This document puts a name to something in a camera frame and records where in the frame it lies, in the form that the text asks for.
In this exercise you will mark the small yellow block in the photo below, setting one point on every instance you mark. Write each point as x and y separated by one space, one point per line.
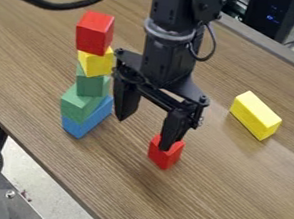
96 63

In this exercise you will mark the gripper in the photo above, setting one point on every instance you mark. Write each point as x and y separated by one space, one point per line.
164 61

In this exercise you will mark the long yellow block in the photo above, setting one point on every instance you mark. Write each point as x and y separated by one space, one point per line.
255 114

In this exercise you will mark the small green block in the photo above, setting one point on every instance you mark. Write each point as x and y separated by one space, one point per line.
92 84

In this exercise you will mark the red block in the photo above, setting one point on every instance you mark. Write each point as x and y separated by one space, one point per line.
166 155
94 32

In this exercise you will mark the black computer tower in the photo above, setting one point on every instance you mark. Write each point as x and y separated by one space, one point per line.
273 14

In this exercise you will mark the blue block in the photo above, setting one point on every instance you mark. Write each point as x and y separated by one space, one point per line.
85 122

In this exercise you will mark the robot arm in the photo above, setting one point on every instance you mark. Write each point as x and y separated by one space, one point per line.
180 5

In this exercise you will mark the long green block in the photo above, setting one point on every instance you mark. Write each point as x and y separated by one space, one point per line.
80 105

